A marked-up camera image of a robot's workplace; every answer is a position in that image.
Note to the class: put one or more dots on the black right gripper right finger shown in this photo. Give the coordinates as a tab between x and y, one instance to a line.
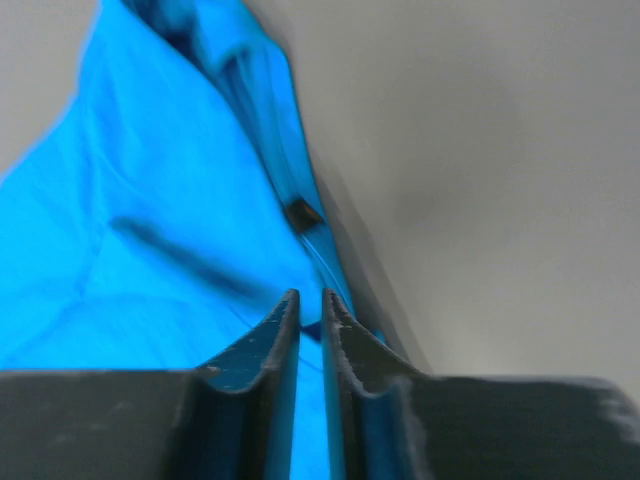
388	420

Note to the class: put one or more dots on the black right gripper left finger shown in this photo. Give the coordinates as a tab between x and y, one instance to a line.
229	418

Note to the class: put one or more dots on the blue t shirt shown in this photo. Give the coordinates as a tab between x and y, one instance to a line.
170	208

